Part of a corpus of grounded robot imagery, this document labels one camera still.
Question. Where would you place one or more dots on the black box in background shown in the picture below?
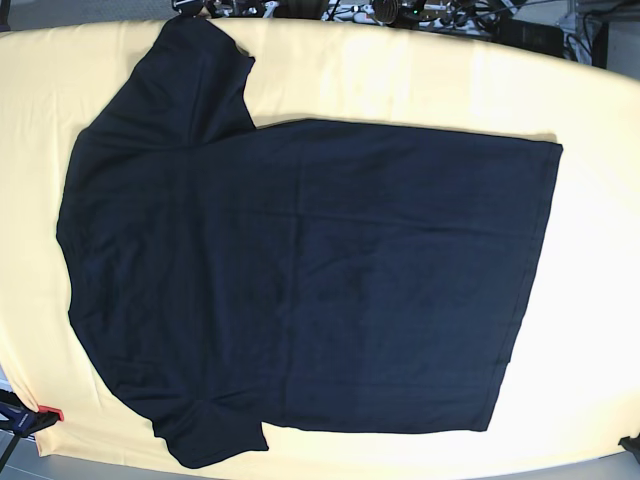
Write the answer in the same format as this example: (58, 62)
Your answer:
(532, 37)

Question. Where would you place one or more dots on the white power strip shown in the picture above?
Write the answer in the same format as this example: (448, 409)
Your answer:
(350, 13)

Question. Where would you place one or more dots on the dark navy T-shirt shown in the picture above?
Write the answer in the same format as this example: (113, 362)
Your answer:
(315, 274)

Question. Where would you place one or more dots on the yellow table cloth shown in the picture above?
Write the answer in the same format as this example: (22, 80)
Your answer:
(571, 391)

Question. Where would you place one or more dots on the black clamp at corner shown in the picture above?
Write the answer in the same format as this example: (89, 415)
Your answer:
(631, 444)

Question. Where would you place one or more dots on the red and blue clamp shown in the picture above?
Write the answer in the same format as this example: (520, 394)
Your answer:
(20, 420)

